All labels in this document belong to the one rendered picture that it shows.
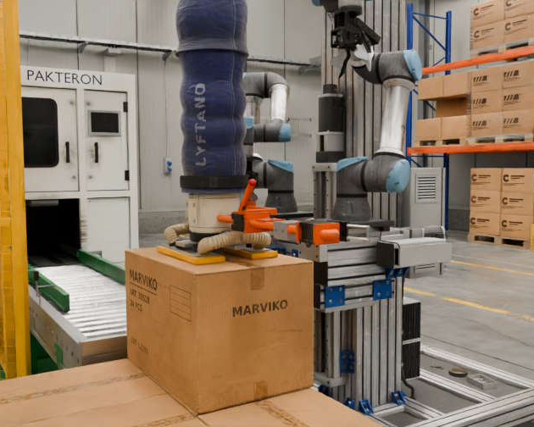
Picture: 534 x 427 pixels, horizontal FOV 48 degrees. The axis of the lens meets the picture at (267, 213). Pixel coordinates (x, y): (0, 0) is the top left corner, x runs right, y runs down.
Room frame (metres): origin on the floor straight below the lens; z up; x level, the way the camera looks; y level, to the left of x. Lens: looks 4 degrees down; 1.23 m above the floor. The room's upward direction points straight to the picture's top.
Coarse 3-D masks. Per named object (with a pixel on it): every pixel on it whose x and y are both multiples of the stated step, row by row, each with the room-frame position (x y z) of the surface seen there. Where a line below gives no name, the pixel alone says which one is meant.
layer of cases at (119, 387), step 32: (0, 384) 1.87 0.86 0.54; (32, 384) 1.87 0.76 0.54; (64, 384) 1.87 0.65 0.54; (96, 384) 1.86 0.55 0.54; (128, 384) 1.86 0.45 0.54; (0, 416) 1.62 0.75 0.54; (32, 416) 1.62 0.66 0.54; (64, 416) 1.62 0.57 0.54; (96, 416) 1.61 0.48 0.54; (128, 416) 1.61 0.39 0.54; (160, 416) 1.61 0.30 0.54; (192, 416) 1.61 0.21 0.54; (224, 416) 1.61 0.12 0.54; (256, 416) 1.61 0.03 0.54; (288, 416) 1.61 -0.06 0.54; (320, 416) 1.61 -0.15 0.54; (352, 416) 1.60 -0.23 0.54
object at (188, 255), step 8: (176, 240) 1.99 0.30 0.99; (184, 240) 1.99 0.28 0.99; (160, 248) 2.01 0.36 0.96; (168, 248) 1.98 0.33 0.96; (176, 248) 1.95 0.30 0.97; (184, 248) 1.94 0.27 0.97; (192, 248) 1.94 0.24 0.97; (176, 256) 1.89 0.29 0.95; (184, 256) 1.83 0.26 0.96; (192, 256) 1.81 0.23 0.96; (200, 256) 1.79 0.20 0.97; (208, 256) 1.81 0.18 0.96; (216, 256) 1.81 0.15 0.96; (224, 256) 1.81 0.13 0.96
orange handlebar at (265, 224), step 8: (248, 208) 2.29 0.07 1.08; (256, 208) 2.24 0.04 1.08; (264, 208) 2.13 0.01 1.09; (272, 208) 2.13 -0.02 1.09; (224, 216) 1.85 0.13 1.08; (248, 224) 1.71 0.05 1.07; (256, 224) 1.67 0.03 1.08; (264, 224) 1.63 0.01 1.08; (272, 224) 1.60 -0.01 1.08; (288, 232) 1.53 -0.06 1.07; (320, 232) 1.41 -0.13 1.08; (328, 232) 1.40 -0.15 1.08; (336, 232) 1.41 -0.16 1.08
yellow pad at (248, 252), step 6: (246, 246) 1.96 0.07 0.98; (228, 252) 2.00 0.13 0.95; (234, 252) 1.95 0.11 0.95; (240, 252) 1.92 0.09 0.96; (246, 252) 1.89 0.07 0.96; (252, 252) 1.87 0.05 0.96; (258, 252) 1.87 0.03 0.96; (264, 252) 1.88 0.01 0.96; (270, 252) 1.89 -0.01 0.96; (276, 252) 1.90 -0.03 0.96; (252, 258) 1.86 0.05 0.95; (258, 258) 1.87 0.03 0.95
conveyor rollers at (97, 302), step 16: (48, 272) 3.99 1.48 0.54; (64, 272) 3.96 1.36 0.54; (80, 272) 3.93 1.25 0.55; (96, 272) 3.98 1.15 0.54; (64, 288) 3.43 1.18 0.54; (80, 288) 3.40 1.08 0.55; (96, 288) 3.44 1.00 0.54; (112, 288) 3.40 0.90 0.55; (80, 304) 3.03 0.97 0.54; (96, 304) 2.99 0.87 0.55; (112, 304) 3.03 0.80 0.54; (80, 320) 2.68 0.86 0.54; (96, 320) 2.65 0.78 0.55; (112, 320) 2.67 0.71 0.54; (96, 336) 2.45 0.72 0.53
